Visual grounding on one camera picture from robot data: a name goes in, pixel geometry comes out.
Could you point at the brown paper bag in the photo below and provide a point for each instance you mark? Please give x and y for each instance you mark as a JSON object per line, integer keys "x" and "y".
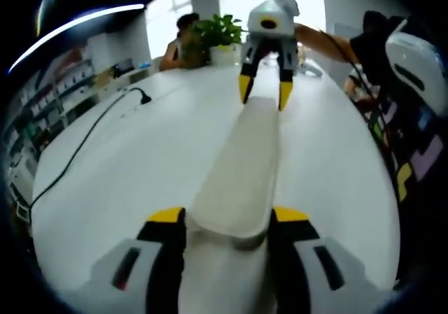
{"x": 194, "y": 55}

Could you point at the cream cutlery case lid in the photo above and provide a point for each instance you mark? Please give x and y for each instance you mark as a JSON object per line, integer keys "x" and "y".
{"x": 245, "y": 153}

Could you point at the white plant pot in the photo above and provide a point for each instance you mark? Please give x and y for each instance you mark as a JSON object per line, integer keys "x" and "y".
{"x": 224, "y": 57}

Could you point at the metal storage shelving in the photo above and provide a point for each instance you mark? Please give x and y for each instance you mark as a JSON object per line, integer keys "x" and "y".
{"x": 42, "y": 100}

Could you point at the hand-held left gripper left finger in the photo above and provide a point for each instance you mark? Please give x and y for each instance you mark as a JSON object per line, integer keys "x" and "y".
{"x": 140, "y": 279}

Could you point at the black monitor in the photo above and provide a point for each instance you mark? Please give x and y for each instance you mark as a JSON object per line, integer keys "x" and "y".
{"x": 123, "y": 68}

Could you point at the green potted plant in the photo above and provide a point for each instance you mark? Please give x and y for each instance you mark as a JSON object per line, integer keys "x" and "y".
{"x": 217, "y": 30}

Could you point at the white tabletop object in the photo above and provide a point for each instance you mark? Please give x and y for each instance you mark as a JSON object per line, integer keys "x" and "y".
{"x": 311, "y": 70}

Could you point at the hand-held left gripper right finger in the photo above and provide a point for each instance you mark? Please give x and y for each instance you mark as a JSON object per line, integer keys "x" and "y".
{"x": 315, "y": 279}

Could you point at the white ceiling light strip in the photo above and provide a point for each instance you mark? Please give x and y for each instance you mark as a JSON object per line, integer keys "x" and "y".
{"x": 91, "y": 14}

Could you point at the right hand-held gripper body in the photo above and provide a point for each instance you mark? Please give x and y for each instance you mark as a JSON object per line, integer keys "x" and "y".
{"x": 276, "y": 29}

